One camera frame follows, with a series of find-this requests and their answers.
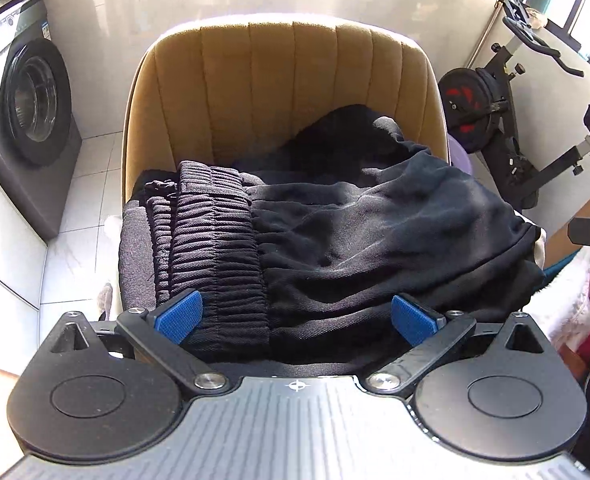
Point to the black pants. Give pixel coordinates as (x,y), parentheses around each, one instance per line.
(350,240)

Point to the black garment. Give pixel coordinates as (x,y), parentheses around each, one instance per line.
(335,135)

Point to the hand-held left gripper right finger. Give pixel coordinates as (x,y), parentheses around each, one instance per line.
(415,321)

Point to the grey fluffy slipper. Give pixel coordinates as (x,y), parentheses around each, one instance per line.
(106,302)

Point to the black exercise bike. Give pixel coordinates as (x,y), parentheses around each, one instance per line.
(475,95)

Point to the purple plastic basin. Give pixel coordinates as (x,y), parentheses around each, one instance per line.
(462,157)

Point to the cream garment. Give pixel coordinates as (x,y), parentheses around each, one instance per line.
(540,250)

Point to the white fluffy coat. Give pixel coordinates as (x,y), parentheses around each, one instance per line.
(570,300)

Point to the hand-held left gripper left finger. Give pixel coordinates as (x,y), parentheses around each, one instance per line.
(180,317)

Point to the dark grey garment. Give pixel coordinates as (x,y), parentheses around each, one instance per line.
(132,250)

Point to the white cabinet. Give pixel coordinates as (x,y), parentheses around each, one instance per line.
(5,260)

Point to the yellow velvet chair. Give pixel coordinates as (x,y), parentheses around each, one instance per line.
(275,75)

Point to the metal pipe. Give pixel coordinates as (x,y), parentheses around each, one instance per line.
(482,35)

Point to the grey washing machine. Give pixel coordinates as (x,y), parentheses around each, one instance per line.
(35,100)

